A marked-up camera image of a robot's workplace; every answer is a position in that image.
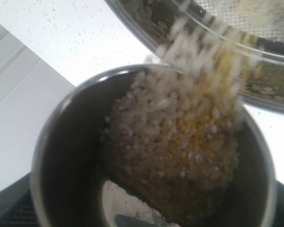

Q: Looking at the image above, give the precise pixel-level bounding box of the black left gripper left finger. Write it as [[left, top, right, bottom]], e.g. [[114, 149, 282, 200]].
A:
[[0, 174, 39, 227]]

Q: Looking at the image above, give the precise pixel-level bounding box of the pile of tan sand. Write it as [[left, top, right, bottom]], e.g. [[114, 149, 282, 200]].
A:
[[101, 17, 275, 227]]

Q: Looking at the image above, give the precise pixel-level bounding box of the round steel sieve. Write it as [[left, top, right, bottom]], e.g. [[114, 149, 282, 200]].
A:
[[106, 0, 284, 114]]

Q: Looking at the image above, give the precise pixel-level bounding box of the white cabinet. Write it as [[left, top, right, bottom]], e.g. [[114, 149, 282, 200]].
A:
[[0, 25, 73, 191]]

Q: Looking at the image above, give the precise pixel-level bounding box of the stainless steel cup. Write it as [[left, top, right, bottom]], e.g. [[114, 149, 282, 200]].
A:
[[30, 64, 277, 227]]

